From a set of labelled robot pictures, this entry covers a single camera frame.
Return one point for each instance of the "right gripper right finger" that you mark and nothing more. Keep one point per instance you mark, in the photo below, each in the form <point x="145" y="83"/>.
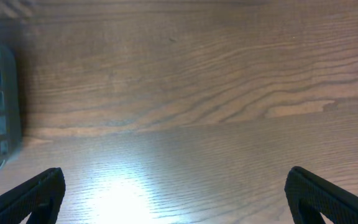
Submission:
<point x="311" y="198"/>

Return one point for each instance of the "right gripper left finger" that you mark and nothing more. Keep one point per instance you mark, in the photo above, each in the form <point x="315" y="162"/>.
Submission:
<point x="39" y="199"/>

